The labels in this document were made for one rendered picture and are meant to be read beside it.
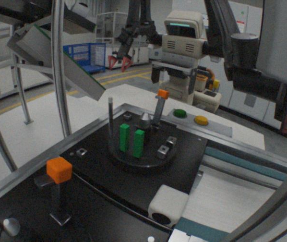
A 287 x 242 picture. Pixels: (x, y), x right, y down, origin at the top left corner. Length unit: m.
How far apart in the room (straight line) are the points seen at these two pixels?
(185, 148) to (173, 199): 0.15
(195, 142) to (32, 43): 0.42
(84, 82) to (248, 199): 0.49
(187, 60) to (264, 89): 0.68
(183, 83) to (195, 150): 0.74
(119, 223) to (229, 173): 0.29
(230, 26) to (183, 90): 0.66
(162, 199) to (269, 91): 0.26
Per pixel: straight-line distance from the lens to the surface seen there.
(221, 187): 0.37
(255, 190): 0.42
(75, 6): 0.44
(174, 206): 0.22
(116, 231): 0.22
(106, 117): 0.44
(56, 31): 0.34
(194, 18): 0.93
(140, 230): 0.22
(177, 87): 1.03
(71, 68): 0.40
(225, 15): 0.46
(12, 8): 0.46
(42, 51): 0.37
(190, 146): 0.35
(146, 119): 0.27
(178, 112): 0.48
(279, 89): 0.32
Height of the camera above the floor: 1.17
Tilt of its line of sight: 30 degrees down
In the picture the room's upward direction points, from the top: 6 degrees clockwise
